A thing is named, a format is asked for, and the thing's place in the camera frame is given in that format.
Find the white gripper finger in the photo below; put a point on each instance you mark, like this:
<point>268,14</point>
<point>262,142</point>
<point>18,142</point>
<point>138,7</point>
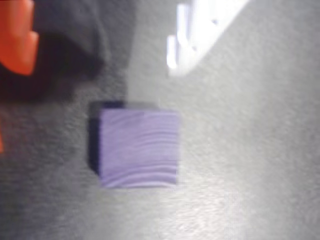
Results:
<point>200,27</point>

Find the purple wooden cube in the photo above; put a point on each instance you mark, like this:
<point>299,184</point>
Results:
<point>140,150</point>

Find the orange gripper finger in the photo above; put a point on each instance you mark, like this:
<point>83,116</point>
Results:
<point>15,37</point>

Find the red wooden cube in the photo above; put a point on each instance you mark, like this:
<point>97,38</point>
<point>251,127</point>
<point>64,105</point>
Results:
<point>1,140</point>

